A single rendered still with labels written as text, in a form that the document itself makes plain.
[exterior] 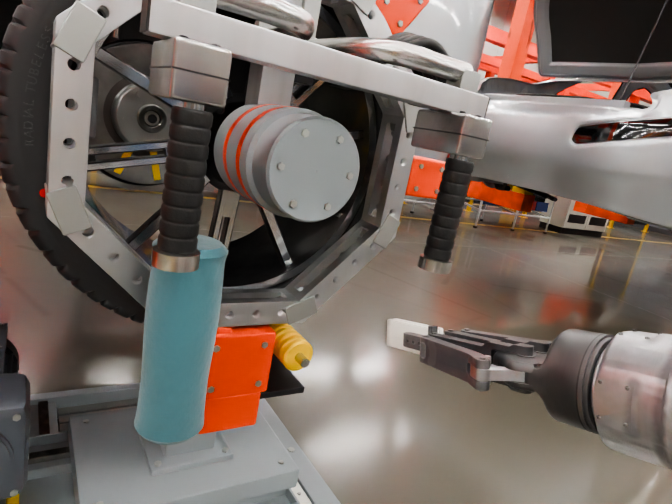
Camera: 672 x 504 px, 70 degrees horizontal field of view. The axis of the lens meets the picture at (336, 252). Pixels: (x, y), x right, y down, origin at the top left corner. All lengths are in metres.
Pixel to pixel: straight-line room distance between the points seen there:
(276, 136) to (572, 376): 0.38
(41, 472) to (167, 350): 0.61
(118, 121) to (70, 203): 0.56
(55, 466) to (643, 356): 1.05
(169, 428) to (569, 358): 0.48
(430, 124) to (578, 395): 0.39
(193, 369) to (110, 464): 0.47
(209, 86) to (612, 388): 0.39
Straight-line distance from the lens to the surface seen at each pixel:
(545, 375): 0.41
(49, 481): 1.18
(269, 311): 0.79
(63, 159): 0.66
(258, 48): 0.50
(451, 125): 0.63
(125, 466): 1.07
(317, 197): 0.60
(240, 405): 0.85
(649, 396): 0.37
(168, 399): 0.65
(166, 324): 0.61
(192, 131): 0.45
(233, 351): 0.79
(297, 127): 0.57
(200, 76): 0.45
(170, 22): 0.48
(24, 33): 0.74
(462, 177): 0.63
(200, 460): 1.06
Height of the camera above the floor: 0.90
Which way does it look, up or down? 14 degrees down
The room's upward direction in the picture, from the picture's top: 11 degrees clockwise
